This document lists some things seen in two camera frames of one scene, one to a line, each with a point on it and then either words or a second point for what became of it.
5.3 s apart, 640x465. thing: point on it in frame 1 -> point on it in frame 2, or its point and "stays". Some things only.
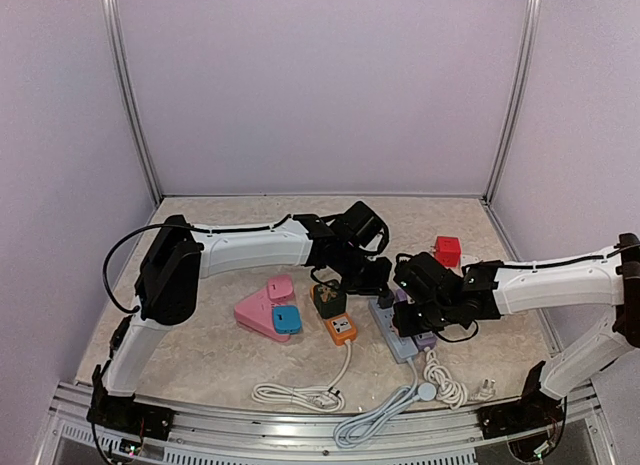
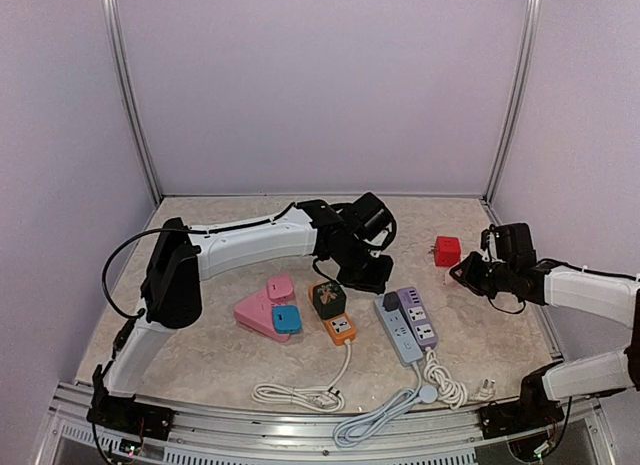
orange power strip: [342, 328] stays
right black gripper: [414, 319] -> [477, 269]
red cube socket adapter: [448, 251] stays
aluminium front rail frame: [446, 437] stays
